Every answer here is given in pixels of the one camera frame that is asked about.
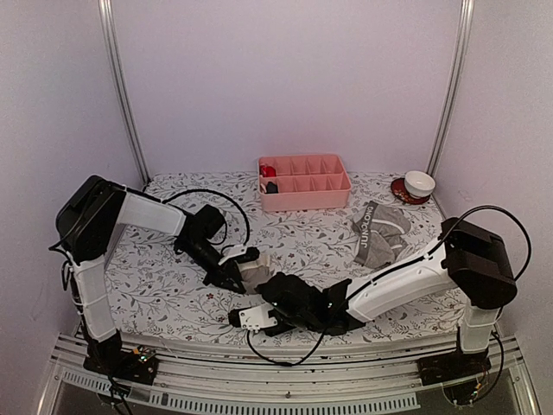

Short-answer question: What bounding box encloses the pink divided organizer box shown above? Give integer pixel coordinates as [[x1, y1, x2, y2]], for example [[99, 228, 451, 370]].
[[257, 154, 352, 212]]

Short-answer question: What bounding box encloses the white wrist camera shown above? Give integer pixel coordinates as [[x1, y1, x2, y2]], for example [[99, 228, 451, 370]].
[[228, 303, 278, 331], [218, 245, 260, 265]]

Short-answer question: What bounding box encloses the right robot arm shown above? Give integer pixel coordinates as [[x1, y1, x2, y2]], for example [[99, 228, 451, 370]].
[[256, 217, 518, 377]]

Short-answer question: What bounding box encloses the red rolled cloth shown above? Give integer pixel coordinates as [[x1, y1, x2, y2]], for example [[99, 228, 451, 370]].
[[259, 163, 277, 177]]

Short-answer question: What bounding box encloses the right aluminium frame post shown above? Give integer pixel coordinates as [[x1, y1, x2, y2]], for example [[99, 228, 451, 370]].
[[427, 0, 474, 176]]

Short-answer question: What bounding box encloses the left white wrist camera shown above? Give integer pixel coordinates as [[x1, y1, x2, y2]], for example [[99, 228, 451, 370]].
[[218, 245, 260, 265]]

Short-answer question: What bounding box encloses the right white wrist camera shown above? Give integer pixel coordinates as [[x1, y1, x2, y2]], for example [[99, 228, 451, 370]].
[[228, 303, 278, 331]]

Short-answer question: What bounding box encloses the grey boxer briefs lettered band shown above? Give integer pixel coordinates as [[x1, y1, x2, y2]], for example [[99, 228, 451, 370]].
[[352, 201, 411, 270]]

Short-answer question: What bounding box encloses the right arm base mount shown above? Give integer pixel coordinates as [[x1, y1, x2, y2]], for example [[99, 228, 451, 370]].
[[416, 348, 492, 386]]

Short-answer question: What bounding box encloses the grey underwear cream waistband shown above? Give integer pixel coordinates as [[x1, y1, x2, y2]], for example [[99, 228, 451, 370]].
[[238, 253, 273, 295]]

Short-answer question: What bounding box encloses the dark rolled cloth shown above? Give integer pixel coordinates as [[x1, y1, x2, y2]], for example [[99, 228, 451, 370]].
[[264, 182, 279, 194]]

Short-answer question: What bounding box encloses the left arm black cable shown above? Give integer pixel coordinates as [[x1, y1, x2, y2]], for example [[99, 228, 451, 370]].
[[48, 188, 251, 303]]

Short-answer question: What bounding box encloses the floral table cloth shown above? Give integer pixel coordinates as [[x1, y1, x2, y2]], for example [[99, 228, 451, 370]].
[[105, 172, 468, 348]]

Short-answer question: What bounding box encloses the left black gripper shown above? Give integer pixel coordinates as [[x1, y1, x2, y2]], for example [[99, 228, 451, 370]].
[[179, 239, 245, 293]]

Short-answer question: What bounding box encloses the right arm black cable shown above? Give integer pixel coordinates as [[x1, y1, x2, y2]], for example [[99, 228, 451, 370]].
[[245, 205, 532, 367]]

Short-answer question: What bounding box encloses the left aluminium frame post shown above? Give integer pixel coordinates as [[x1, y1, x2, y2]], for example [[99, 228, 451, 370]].
[[98, 0, 151, 184]]

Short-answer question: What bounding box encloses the red patterned saucer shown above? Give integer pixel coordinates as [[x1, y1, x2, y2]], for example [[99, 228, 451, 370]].
[[391, 177, 430, 205]]

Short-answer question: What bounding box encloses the white small bowl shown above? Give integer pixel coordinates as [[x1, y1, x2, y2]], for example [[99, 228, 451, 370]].
[[404, 170, 435, 198]]

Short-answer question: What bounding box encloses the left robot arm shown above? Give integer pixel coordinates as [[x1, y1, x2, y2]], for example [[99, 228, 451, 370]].
[[52, 175, 247, 375]]

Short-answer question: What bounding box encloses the aluminium frame post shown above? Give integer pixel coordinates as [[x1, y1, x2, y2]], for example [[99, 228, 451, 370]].
[[98, 0, 151, 184], [427, 0, 474, 176]]

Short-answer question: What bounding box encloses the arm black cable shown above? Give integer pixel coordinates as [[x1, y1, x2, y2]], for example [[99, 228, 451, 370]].
[[48, 188, 251, 303], [245, 205, 532, 367]]

